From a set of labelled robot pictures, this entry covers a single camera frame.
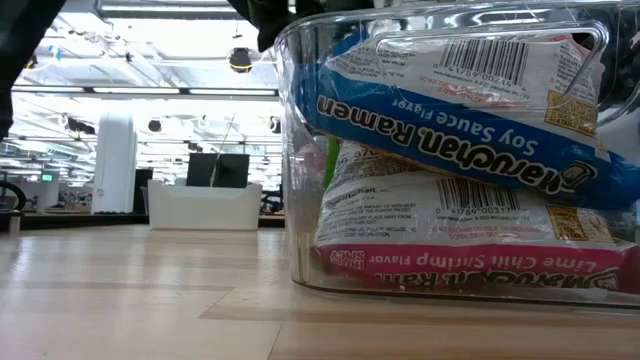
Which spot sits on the lime chili shrimp ramen packet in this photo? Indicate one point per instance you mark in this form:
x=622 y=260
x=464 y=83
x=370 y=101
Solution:
x=450 y=235
x=331 y=160

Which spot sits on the blue ramen packet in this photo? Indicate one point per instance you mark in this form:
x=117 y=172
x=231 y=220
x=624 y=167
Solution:
x=475 y=135

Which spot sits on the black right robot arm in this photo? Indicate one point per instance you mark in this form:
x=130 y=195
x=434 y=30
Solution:
x=625 y=75

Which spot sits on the black ceiling spotlight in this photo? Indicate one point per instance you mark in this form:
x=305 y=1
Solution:
x=240 y=60
x=31 y=62

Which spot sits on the black room monitor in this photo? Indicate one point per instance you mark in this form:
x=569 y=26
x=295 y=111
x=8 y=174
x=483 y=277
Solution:
x=217 y=170

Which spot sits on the white plastic bin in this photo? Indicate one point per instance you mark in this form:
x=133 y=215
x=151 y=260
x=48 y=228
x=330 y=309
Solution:
x=205 y=207

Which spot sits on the large clear plastic bin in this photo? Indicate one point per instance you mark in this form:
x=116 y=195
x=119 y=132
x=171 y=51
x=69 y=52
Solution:
x=300 y=225

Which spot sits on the white room column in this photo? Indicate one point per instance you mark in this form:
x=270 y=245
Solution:
x=116 y=160

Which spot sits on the green exit sign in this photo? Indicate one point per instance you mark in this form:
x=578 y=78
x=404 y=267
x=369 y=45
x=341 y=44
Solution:
x=46 y=177

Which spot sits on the black metal table frame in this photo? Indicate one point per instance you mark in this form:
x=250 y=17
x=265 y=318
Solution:
x=75 y=220

